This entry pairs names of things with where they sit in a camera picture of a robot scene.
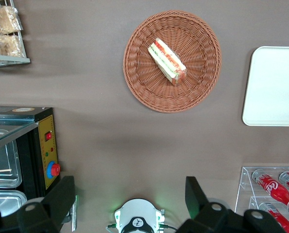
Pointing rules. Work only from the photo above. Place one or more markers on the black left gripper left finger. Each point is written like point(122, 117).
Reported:
point(61, 194)

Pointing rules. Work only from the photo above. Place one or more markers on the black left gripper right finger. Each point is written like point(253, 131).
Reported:
point(197, 201)

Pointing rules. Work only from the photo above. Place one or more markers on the triangle sandwich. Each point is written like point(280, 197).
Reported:
point(167, 60)

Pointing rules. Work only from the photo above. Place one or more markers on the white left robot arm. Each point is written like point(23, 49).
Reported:
point(139, 213)

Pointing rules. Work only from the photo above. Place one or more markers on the brown woven round basket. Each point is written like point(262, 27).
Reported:
point(144, 80)

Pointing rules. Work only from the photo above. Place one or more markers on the cream plastic tray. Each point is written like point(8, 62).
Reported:
point(273, 87)

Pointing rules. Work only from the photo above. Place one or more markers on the clear acrylic bottle rack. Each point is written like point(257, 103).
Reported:
point(242, 191)

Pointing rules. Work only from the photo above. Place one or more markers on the black food warmer cabinet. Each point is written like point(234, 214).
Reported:
point(43, 145)

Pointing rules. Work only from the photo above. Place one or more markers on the steel food pan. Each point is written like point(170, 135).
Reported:
point(8, 201)
point(2, 157)

